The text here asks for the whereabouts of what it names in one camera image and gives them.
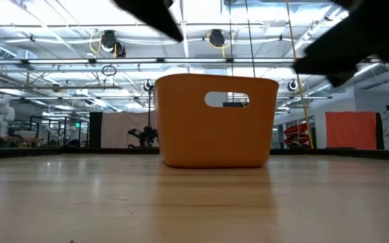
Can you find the black camera stand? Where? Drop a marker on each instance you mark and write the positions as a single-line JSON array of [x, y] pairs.
[[149, 108]]

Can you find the orange plastic basket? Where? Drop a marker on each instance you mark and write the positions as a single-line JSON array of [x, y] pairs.
[[214, 135]]

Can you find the black background robot arm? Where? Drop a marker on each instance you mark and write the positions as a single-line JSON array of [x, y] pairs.
[[145, 135]]

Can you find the round black ceiling reel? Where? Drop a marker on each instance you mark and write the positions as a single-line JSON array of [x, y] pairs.
[[108, 38], [216, 37]]

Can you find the red stacked crates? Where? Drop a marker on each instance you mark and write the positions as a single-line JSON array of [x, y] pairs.
[[297, 133]]

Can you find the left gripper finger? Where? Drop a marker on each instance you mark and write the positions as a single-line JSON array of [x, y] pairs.
[[154, 17]]

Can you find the beige curtain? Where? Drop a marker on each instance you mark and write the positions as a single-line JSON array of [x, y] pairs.
[[120, 130]]

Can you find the red fabric panel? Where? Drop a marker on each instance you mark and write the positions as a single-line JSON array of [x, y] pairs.
[[350, 130]]

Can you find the black metal table frame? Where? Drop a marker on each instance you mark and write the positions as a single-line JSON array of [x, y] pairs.
[[29, 152]]

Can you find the small round ceiling reel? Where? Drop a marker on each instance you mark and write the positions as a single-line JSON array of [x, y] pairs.
[[292, 85], [147, 85]]

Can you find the small black ceiling fixture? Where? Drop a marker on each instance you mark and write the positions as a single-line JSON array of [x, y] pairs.
[[120, 50]]

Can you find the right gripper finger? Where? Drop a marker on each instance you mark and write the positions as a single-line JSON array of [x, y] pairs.
[[333, 57]]

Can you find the black upright panel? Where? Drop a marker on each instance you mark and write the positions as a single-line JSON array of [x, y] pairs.
[[95, 130]]

